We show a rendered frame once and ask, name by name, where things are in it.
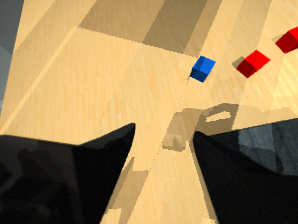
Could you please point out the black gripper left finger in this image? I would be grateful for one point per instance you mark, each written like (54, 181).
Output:
(91, 169)

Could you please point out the red cube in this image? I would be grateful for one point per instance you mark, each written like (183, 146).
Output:
(252, 63)
(289, 41)

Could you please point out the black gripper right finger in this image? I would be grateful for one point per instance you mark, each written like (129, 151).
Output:
(242, 191)

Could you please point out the blue cube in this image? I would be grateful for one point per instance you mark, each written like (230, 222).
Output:
(202, 68)

